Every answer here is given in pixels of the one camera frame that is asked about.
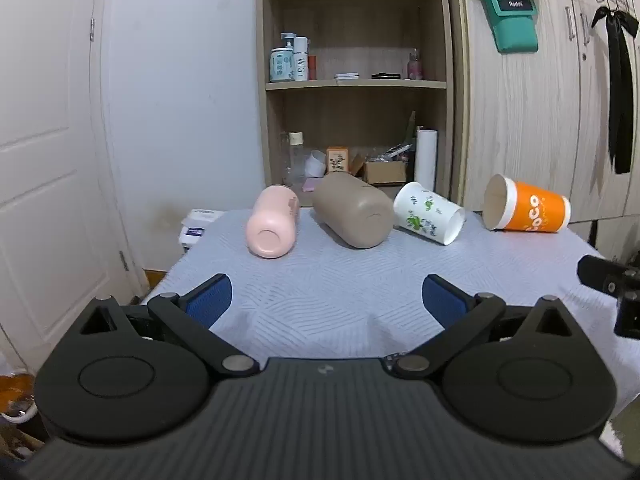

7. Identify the white paper roll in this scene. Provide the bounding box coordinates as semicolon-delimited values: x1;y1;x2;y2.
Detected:
414;128;439;189

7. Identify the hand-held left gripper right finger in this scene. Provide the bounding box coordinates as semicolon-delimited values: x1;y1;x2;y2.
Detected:
386;275;588;381

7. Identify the pink cup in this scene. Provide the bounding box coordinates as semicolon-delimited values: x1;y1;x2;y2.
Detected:
245;185;301;259

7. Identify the teal pouch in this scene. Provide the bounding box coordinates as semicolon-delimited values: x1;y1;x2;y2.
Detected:
481;0;540;54

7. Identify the taupe cup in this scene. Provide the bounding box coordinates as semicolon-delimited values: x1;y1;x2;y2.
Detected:
312;172;396;249

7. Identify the white tube bottle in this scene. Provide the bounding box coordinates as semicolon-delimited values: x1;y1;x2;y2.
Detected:
293;36;310;82

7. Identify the black ribbon bow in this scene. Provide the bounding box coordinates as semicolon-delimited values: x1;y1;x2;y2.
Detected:
591;6;640;175

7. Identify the white door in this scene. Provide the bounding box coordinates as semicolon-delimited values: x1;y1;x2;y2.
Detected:
0;0;132;376

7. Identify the cardboard box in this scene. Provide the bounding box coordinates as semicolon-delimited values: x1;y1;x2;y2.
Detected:
363;160;407;185

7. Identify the orange paper cup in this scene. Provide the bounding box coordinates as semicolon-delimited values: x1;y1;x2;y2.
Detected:
482;173;572;234

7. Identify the light grey patterned tablecloth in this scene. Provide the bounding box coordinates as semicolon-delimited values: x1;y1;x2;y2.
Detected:
140;208;640;391

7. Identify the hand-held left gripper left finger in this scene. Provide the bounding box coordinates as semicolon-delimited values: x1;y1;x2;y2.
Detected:
60;274;261;385

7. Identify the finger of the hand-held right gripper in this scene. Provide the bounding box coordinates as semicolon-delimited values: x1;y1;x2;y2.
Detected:
577;255;640;339

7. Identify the yellow floral box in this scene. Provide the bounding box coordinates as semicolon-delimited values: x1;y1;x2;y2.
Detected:
327;146;350;176

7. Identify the white floral paper cup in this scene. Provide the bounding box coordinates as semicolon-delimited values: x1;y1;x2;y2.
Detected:
393;181;466;246

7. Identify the wooden wardrobe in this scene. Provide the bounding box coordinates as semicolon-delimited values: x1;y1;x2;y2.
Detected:
447;0;640;226

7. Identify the clear bottle beige cap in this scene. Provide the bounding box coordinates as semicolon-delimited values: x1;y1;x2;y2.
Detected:
287;131;306;187

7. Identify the white blue box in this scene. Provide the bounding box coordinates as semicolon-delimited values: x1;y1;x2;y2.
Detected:
179;208;225;254

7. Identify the wooden shelf unit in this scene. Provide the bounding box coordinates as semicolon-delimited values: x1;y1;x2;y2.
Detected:
256;0;456;202

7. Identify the teal white pump bottle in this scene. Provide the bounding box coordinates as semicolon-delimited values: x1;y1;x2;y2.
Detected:
270;32;296;83

